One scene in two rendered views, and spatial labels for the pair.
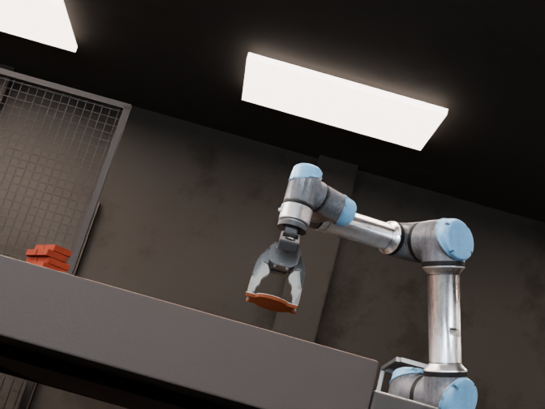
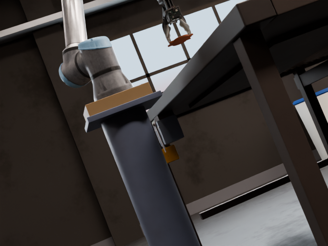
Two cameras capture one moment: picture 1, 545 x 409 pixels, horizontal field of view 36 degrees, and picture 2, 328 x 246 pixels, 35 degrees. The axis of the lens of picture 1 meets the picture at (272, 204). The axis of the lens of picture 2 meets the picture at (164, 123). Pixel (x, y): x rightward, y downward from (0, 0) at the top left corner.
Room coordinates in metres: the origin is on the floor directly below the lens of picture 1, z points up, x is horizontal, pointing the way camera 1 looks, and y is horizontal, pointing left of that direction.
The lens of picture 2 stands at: (4.21, -0.78, 0.64)
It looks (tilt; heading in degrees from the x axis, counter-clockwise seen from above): 4 degrees up; 168
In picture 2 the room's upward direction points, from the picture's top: 22 degrees counter-clockwise
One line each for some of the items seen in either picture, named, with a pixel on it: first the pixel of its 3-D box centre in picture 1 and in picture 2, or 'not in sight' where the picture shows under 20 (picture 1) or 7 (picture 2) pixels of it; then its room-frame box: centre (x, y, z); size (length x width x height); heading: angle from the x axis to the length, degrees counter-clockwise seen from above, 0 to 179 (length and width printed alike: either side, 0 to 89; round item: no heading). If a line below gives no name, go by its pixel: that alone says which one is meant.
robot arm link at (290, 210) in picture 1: (293, 217); not in sight; (1.91, -0.06, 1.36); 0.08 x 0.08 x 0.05
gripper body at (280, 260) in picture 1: (286, 248); (170, 10); (1.91, -0.06, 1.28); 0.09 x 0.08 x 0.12; 176
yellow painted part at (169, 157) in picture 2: not in sight; (163, 141); (1.51, -0.25, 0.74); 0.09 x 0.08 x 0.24; 0
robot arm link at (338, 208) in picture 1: (328, 206); not in sight; (1.98, -0.14, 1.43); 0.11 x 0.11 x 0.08; 32
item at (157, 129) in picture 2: not in sight; (167, 132); (1.69, -0.24, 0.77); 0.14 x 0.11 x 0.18; 0
